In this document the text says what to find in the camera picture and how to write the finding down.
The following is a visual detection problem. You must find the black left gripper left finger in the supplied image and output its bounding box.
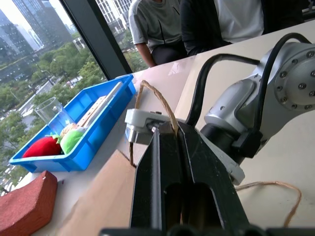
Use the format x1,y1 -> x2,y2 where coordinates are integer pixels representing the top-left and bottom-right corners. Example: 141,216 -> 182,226
129,128 -> 184,229

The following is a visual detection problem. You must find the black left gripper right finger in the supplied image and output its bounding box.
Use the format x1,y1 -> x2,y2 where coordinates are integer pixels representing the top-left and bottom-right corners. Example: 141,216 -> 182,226
177,122 -> 250,229

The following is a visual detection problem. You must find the green plush toy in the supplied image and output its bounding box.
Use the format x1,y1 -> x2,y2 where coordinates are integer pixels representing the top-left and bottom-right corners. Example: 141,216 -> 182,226
60,127 -> 88,155

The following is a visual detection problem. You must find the beige knitted plush toy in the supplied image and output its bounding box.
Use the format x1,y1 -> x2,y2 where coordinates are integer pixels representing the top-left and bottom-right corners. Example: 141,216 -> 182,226
60,122 -> 78,137

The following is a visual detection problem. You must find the red strawberry plush toy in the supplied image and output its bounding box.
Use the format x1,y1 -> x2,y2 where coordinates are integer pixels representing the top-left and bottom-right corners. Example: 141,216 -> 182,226
22,136 -> 63,158

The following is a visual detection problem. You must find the blue plastic bin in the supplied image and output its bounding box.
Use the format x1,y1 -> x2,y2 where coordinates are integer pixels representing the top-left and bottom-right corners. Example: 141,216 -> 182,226
8,73 -> 137,173

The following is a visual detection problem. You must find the wooden board with holes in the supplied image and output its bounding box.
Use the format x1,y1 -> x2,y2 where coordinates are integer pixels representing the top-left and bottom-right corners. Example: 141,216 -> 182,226
77,95 -> 107,128

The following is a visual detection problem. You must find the clear plastic cup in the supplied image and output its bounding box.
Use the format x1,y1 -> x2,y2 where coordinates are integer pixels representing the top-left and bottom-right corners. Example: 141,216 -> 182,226
34,97 -> 75,136

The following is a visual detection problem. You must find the red brick-shaped block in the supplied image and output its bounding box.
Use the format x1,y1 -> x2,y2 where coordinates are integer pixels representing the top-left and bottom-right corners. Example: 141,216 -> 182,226
0,170 -> 59,236

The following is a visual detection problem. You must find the person in grey t-shirt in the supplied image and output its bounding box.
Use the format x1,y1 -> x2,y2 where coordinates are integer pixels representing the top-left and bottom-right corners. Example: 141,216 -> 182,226
127,0 -> 188,67

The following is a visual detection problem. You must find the person in white shirt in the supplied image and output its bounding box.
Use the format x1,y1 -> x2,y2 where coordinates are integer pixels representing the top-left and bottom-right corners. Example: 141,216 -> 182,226
180,0 -> 306,57

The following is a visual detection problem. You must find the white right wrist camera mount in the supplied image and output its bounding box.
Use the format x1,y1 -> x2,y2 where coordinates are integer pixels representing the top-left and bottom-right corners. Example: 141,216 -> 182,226
124,109 -> 246,186

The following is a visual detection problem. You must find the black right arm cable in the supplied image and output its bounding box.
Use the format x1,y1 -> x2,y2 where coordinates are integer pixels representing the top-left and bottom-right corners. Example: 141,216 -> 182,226
186,32 -> 313,158

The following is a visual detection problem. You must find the dark window frame post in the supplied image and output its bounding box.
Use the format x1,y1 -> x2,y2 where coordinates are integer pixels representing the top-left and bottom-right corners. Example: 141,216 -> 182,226
60,0 -> 134,81

